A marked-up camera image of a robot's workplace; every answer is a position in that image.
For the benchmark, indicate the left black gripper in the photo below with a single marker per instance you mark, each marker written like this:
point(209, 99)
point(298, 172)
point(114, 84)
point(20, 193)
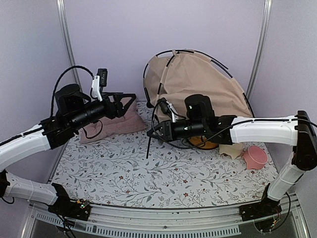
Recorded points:
point(119, 110)

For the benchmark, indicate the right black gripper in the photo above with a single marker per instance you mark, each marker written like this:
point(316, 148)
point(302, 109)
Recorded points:
point(167, 129)

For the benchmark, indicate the black tent pole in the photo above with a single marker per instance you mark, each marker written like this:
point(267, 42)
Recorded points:
point(189, 72)
point(193, 97)

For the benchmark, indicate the beige fabric pet tent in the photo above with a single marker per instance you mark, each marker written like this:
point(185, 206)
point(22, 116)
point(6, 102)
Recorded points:
point(233, 101)

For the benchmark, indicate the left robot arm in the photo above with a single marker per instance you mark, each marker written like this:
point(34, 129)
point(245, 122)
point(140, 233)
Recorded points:
point(75, 111)

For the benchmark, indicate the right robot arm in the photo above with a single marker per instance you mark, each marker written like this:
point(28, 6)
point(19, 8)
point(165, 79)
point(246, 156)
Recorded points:
point(296, 131)

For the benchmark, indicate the yellow pet bowl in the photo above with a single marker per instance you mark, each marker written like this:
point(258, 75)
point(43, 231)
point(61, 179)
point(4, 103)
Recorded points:
point(202, 143)

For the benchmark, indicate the cream pet bowl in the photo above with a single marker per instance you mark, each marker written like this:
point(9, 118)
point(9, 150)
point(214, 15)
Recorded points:
point(234, 151)

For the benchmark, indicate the pink pet bowl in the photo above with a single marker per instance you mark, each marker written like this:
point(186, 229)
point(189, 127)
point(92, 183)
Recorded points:
point(255, 158)

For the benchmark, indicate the pink checkered cushion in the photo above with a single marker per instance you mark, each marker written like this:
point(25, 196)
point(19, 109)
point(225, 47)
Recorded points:
point(129, 123)

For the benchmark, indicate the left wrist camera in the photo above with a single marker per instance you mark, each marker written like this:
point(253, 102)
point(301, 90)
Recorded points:
point(98, 83)

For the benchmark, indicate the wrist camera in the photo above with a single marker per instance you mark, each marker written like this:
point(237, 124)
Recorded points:
point(98, 83)
point(168, 109)

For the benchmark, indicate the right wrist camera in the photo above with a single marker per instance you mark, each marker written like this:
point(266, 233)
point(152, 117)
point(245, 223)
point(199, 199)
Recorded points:
point(168, 109)

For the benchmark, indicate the front aluminium rail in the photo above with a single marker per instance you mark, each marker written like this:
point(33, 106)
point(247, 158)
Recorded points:
point(208, 222)

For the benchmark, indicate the left aluminium frame post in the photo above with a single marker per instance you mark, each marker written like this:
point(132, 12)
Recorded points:
point(65, 31)

